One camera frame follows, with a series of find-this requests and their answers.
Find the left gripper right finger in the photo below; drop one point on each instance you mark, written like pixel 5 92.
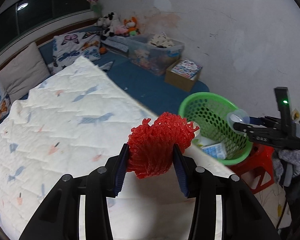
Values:
pixel 193 180

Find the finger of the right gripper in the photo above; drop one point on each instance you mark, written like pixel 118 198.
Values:
pixel 266 121
pixel 258 134

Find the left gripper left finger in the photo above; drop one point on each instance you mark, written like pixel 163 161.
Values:
pixel 108 180

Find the clear plastic dome lid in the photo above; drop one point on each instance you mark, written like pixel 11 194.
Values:
pixel 239 116

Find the green plastic trash basket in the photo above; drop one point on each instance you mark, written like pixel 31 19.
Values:
pixel 209 111

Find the grey knit glove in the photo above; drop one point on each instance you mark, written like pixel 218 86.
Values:
pixel 286 165

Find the red plastic stool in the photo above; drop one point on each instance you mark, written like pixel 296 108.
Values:
pixel 256 170

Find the white milk carton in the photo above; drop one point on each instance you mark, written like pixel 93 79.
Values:
pixel 217 150

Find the white quilted blanket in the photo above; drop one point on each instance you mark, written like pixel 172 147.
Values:
pixel 72 123

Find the blue mattress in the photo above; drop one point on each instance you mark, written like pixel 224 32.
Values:
pixel 149 89

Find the cardboard box with books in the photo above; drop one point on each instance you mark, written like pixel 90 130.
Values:
pixel 183 74

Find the clear plastic storage bin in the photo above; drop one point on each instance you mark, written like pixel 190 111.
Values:
pixel 153 52

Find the beige pillow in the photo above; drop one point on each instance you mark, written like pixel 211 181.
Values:
pixel 24 72

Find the butterfly print pillow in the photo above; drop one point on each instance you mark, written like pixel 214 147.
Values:
pixel 68 47

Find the black white cow plush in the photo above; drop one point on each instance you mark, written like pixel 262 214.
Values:
pixel 109 23

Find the orange fox plush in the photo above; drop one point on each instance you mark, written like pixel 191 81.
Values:
pixel 131 27

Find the dark window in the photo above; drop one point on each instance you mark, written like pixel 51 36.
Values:
pixel 26 15

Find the colourful wall hanging toy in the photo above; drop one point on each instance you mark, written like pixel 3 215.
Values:
pixel 95 6

